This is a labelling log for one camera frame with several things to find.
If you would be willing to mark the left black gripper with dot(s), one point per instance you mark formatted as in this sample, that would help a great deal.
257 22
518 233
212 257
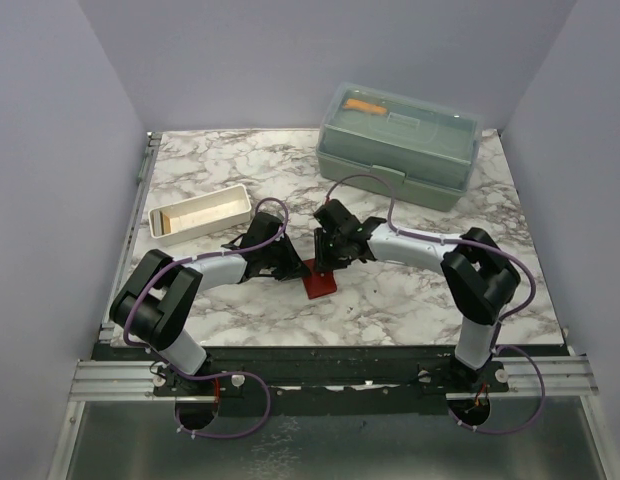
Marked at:
295 268

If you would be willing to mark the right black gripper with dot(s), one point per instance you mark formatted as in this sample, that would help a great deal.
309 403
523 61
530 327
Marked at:
323 261

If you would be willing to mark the red leather card holder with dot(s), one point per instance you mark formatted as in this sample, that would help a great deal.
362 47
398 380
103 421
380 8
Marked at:
318 284

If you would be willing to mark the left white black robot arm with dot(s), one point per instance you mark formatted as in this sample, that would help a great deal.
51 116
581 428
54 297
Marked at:
155 302

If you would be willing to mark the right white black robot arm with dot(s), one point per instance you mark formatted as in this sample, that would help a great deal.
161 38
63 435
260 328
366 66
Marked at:
481 279

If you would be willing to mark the stack of cards in tray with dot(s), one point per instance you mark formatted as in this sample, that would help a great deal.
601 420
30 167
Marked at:
165 224

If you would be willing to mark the white rectangular plastic tray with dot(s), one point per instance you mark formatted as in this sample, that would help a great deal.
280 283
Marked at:
202 215

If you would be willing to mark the green plastic toolbox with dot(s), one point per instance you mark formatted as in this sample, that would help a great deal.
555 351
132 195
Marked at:
422 152

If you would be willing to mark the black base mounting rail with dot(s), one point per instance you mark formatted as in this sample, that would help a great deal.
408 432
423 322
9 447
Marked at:
322 381

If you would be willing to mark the orange handled tool in toolbox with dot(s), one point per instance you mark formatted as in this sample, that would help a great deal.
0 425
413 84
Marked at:
353 104

